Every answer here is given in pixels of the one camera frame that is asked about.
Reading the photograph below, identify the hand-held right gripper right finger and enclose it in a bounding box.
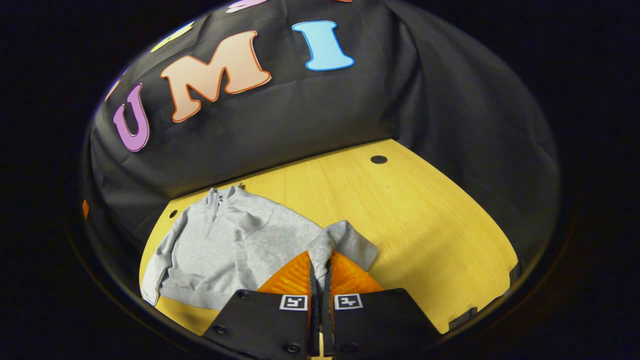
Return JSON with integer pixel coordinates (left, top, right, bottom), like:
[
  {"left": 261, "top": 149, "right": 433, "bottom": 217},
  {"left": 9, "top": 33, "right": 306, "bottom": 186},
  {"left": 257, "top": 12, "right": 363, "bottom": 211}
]
[{"left": 321, "top": 250, "right": 442, "bottom": 358}]

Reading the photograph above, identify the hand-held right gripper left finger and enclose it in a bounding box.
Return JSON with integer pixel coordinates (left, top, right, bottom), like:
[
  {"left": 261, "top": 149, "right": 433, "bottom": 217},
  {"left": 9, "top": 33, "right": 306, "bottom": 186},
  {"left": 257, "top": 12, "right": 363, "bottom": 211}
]
[{"left": 201, "top": 250, "right": 321, "bottom": 358}]

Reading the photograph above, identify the grey zip-neck sweatshirt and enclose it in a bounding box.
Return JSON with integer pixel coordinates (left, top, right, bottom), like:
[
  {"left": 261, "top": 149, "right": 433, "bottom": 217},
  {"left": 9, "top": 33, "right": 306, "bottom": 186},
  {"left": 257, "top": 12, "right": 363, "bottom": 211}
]
[{"left": 141, "top": 184, "right": 379, "bottom": 311}]

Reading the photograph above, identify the black backdrop cloth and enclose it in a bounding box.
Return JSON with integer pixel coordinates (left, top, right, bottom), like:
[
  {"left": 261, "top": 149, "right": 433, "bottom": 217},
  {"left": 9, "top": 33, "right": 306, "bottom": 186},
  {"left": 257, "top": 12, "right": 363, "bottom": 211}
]
[{"left": 82, "top": 0, "right": 561, "bottom": 281}]

